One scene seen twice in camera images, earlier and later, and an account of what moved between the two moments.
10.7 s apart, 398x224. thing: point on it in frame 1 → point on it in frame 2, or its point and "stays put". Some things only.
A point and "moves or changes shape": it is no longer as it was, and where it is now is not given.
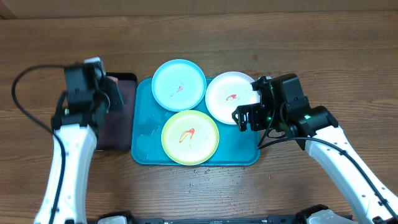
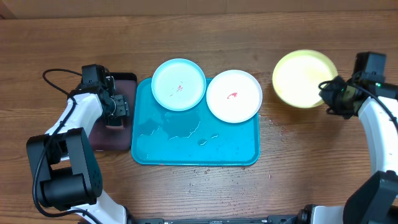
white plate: (227, 91) stays put
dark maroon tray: (117, 129) stays put
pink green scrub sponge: (111, 84) moves or changes shape
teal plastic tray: (236, 148) stays put
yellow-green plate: (190, 137) → (297, 75)
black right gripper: (257, 113) → (326, 93)
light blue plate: (179, 85) stays put
